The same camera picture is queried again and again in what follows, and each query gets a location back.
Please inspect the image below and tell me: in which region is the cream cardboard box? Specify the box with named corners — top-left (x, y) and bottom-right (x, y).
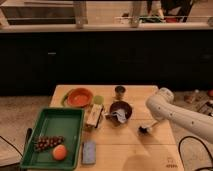
top-left (86, 104), bottom-right (103, 127)

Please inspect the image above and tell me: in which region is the dark red grape bunch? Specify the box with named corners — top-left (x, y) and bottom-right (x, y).
top-left (34, 136), bottom-right (65, 152)

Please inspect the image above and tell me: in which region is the green plastic tray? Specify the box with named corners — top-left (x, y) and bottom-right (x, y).
top-left (20, 108), bottom-right (84, 171)

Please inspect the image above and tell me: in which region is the dark low cabinet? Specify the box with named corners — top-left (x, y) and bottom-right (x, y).
top-left (0, 30), bottom-right (213, 96)

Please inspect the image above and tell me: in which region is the black cable left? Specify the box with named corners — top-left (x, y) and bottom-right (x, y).
top-left (0, 127), bottom-right (33, 169)

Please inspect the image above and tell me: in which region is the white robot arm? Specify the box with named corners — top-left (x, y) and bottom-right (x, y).
top-left (146, 87), bottom-right (213, 144)

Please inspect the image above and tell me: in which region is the black cable right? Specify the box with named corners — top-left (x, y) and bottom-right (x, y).
top-left (178, 135), bottom-right (213, 171)

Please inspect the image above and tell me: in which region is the black cable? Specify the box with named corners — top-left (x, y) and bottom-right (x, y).
top-left (0, 127), bottom-right (33, 169)
top-left (178, 135), bottom-right (213, 171)

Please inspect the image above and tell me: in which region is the blue sponge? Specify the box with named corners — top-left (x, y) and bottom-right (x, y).
top-left (82, 141), bottom-right (96, 165)

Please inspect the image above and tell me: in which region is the grey blue cloth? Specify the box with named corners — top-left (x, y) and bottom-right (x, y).
top-left (112, 109), bottom-right (127, 123)

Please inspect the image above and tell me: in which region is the orange fruit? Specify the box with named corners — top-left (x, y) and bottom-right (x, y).
top-left (52, 145), bottom-right (67, 161)

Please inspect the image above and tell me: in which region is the green plate under bowl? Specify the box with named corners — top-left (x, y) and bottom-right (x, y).
top-left (61, 89), bottom-right (73, 107)

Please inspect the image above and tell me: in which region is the small metal cup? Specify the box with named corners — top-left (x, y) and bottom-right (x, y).
top-left (115, 85), bottom-right (126, 100)

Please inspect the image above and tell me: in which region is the small green cup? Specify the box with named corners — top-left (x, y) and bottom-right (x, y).
top-left (93, 95), bottom-right (104, 105)

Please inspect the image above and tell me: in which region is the dark brown bowl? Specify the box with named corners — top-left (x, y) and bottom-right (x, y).
top-left (109, 101), bottom-right (133, 124)

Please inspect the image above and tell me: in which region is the orange bowl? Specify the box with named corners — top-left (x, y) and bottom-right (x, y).
top-left (67, 88), bottom-right (93, 107)

